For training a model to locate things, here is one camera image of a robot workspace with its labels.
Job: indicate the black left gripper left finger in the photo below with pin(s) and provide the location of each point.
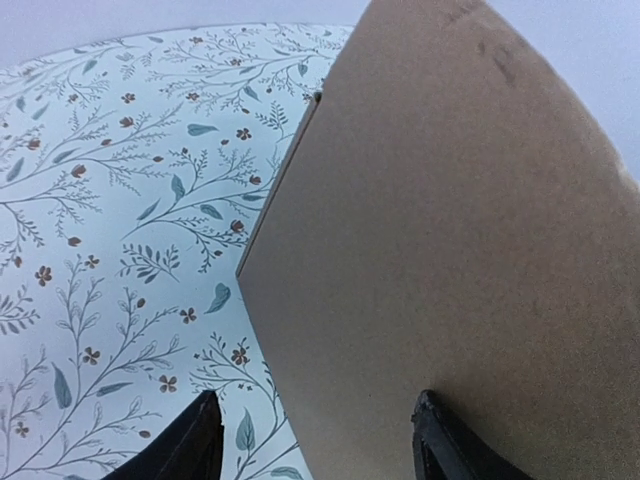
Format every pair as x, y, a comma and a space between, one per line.
190, 447

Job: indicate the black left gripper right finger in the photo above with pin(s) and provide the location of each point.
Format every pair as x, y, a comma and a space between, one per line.
444, 447

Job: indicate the brown cardboard box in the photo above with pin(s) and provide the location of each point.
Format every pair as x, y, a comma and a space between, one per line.
450, 217

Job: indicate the white floral table cloth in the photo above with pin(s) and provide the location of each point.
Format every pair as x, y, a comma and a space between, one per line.
133, 171

